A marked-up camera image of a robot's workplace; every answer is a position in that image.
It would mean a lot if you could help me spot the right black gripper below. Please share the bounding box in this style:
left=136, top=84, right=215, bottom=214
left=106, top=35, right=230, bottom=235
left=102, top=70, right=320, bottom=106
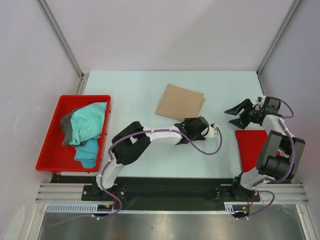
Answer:
left=224, top=98, right=260, bottom=129

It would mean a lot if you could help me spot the beige t shirt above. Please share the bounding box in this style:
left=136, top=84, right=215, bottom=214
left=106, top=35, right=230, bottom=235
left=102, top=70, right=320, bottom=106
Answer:
left=155, top=84, right=206, bottom=122

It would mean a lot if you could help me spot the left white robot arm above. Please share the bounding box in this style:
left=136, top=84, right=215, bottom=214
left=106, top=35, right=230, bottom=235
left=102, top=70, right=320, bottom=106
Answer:
left=92, top=116, right=215, bottom=200

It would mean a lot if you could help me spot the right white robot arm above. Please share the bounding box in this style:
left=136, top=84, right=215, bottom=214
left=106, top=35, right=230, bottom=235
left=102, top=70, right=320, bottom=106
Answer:
left=225, top=96, right=306, bottom=202

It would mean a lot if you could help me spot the folded red t shirt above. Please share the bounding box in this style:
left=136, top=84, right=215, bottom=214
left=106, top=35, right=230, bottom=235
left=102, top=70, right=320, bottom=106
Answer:
left=235, top=130, right=293, bottom=180

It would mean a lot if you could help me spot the teal t shirt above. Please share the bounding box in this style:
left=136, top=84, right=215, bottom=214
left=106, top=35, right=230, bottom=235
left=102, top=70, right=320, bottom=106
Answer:
left=68, top=102, right=107, bottom=169

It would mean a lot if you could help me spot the grey t shirt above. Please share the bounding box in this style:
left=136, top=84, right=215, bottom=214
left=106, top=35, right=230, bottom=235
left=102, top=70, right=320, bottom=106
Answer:
left=60, top=108, right=88, bottom=147

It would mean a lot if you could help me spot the red plastic bin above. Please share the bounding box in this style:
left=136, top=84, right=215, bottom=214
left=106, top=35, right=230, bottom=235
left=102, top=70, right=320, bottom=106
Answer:
left=35, top=95, right=112, bottom=173

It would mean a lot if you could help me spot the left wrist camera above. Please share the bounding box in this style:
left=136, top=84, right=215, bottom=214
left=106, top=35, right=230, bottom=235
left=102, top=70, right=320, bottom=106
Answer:
left=201, top=123, right=218, bottom=138

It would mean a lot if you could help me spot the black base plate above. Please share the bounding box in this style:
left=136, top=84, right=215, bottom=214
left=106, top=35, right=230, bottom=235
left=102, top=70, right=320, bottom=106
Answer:
left=50, top=174, right=262, bottom=209

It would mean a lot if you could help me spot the white slotted cable duct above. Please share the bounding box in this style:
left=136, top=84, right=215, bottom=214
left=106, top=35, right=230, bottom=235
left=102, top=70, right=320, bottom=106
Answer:
left=46, top=202, right=249, bottom=215

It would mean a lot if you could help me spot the right aluminium corner post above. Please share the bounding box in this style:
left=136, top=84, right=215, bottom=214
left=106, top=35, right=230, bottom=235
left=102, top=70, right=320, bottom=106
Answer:
left=256, top=0, right=304, bottom=77

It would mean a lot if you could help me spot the aluminium corner post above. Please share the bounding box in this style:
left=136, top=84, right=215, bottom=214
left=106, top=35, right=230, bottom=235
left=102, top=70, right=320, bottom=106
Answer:
left=256, top=0, right=304, bottom=77
left=36, top=0, right=83, bottom=79

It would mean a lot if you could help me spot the left aluminium corner post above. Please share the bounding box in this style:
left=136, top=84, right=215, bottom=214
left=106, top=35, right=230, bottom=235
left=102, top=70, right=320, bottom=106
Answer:
left=36, top=0, right=83, bottom=79

